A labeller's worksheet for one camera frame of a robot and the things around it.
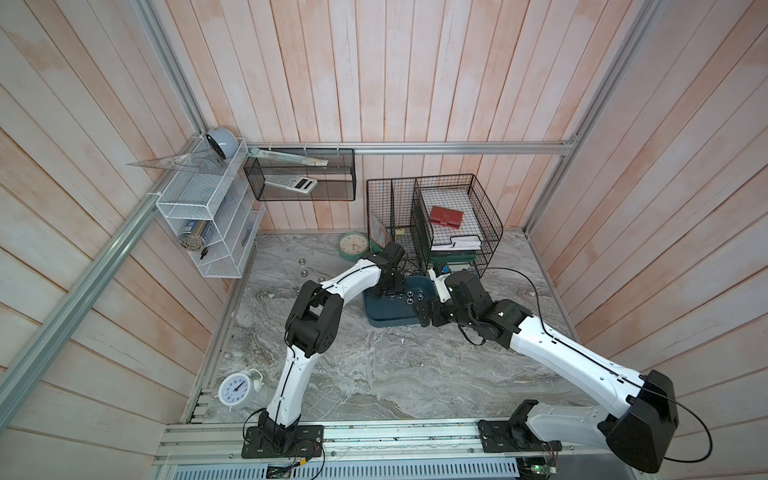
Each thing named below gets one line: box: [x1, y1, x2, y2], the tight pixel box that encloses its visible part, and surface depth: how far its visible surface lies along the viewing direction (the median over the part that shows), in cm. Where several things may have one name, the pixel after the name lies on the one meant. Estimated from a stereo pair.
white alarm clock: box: [214, 368, 264, 412], surface depth 81 cm
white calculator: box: [264, 175, 318, 194], surface depth 100 cm
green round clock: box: [338, 232, 370, 262], surface depth 115 cm
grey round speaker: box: [206, 127, 239, 160], surface depth 85 cm
